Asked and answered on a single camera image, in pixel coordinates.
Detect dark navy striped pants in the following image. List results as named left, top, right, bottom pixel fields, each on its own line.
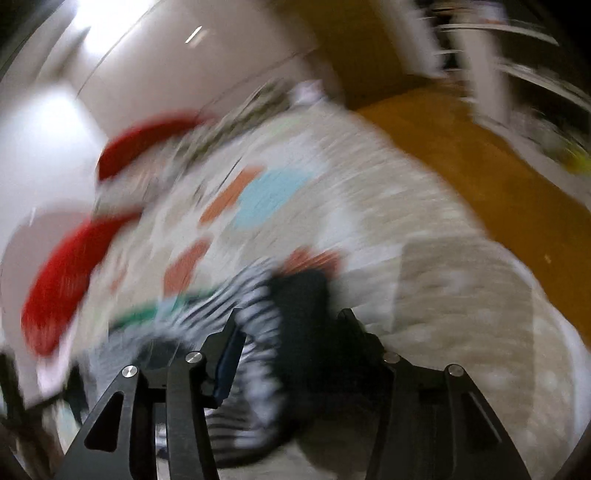
left=66, top=262, right=335, bottom=467

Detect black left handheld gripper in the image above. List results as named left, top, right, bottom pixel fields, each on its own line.
left=1, top=352, right=88, bottom=479

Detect red lower bolster pillow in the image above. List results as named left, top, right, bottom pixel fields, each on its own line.
left=21, top=211, right=141, bottom=357

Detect red bolster pillow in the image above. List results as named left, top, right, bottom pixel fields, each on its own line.
left=96, top=111, right=217, bottom=182
left=21, top=211, right=141, bottom=357

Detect white curved headboard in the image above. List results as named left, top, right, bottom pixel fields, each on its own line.
left=0, top=209, right=93, bottom=333

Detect floral grey pillow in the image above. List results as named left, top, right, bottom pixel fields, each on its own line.
left=93, top=150, right=182, bottom=216

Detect heart patterned quilt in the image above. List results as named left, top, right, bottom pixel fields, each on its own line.
left=41, top=98, right=591, bottom=480

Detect red upper bolster pillow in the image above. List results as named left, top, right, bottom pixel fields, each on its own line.
left=96, top=111, right=217, bottom=182

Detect olive polka dot bolster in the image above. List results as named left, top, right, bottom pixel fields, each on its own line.
left=171, top=79, right=294, bottom=165

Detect white open shelf unit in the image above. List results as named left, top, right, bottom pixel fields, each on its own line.
left=413, top=1, right=590, bottom=203

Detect brown wooden door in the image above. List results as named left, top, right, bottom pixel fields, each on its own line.
left=270, top=1, right=432, bottom=110

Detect white built-in wardrobe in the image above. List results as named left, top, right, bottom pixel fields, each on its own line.
left=40, top=1, right=315, bottom=136

